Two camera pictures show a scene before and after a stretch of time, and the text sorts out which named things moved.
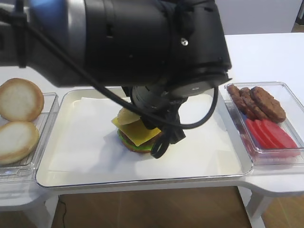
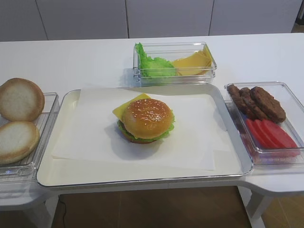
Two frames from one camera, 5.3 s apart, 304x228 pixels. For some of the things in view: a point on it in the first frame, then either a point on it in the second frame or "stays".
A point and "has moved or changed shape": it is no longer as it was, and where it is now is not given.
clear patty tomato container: [270, 118] stays
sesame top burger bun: [127, 116] has moved or changed shape
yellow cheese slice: [136, 131] → [120, 112]
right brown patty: [271, 108] stays
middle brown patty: [245, 95] stays
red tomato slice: [257, 134] stays
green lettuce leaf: [147, 147] → [120, 126]
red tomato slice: [270, 134] → [259, 137]
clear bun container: [24, 172] stays
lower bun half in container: [18, 140] stays
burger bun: [136, 150] → [126, 136]
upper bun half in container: [20, 100] stays
